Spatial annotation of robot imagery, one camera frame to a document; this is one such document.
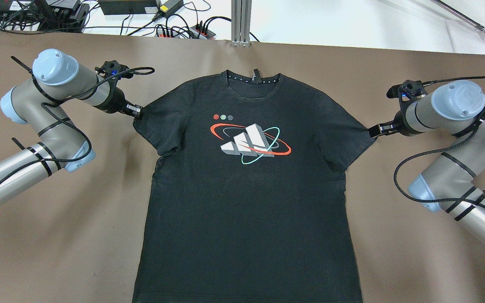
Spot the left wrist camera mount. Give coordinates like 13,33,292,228
94,60,133,80

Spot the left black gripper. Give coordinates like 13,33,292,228
99,87,143,120

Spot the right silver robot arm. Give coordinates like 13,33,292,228
369,77,485,244

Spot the metal rod with clamp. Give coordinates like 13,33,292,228
432,0,485,36

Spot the aluminium frame post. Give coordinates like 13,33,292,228
231,0,252,47

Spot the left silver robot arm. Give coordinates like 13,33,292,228
0,49,154,206

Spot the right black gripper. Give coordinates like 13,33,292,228
368,111,409,138

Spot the power strip with plugs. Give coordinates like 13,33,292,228
153,24,217,40

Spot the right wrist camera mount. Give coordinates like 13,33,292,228
386,80,427,102

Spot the black printed t-shirt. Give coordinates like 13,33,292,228
132,70,374,303

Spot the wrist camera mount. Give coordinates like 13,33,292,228
386,80,427,102
94,60,133,80

